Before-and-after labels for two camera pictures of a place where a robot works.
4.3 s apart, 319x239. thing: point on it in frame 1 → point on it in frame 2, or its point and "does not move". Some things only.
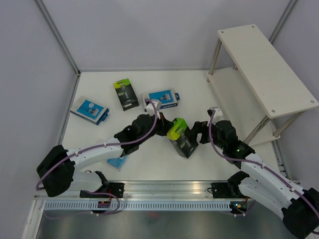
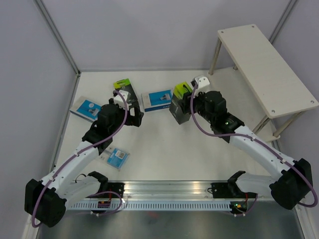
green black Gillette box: x=126 y=94 does not move
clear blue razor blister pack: x=117 y=162 does not move
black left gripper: x=164 y=124 → x=135 y=120
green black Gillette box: x=182 y=137 → x=180 y=90
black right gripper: x=202 y=127 → x=187 y=101
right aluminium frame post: x=282 y=20 does not move
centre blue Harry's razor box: x=167 y=98 does not move
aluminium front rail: x=148 y=190 does not move
